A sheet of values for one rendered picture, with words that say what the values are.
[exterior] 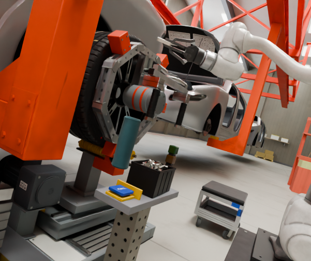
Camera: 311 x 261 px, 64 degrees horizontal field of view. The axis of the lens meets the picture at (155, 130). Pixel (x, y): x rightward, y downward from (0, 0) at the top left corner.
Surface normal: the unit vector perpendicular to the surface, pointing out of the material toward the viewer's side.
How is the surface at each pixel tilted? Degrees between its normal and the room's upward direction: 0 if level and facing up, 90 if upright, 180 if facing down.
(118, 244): 90
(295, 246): 101
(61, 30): 90
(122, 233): 90
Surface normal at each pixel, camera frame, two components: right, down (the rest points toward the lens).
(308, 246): -0.54, 0.11
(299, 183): -0.38, -0.06
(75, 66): 0.84, 0.26
